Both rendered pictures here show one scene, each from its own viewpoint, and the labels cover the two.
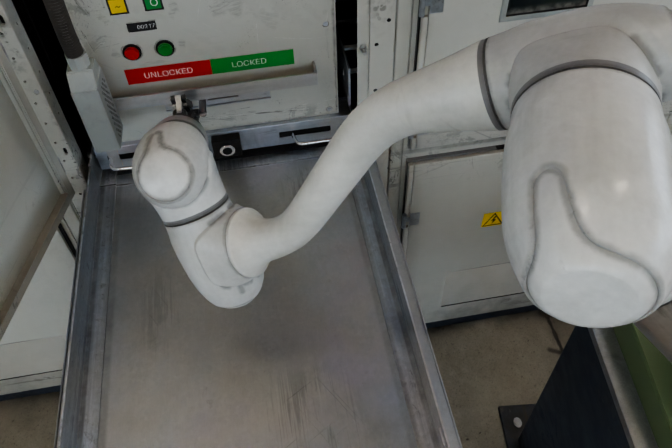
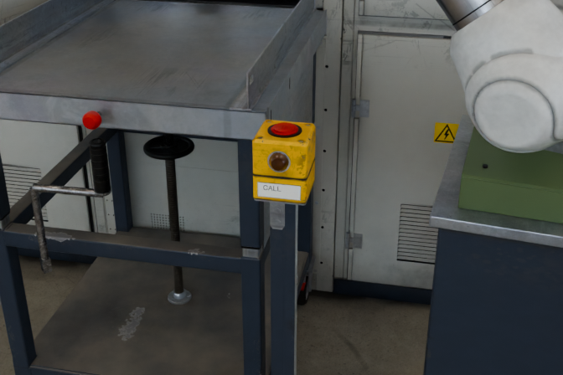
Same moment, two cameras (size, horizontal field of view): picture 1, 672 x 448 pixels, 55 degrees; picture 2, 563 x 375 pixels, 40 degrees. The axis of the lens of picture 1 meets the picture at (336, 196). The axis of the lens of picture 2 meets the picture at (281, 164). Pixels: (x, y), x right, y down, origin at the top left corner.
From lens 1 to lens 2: 114 cm
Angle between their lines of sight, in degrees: 27
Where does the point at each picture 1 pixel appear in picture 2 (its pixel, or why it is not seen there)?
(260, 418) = (128, 77)
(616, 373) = (459, 149)
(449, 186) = (397, 72)
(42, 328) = (28, 152)
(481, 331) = not seen: hidden behind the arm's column
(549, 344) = not seen: hidden behind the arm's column
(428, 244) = (379, 151)
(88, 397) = (19, 53)
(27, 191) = not seen: outside the picture
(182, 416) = (74, 68)
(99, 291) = (65, 25)
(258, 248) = not seen: outside the picture
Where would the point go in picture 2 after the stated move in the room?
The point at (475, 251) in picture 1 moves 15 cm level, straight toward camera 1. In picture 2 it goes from (430, 178) to (400, 199)
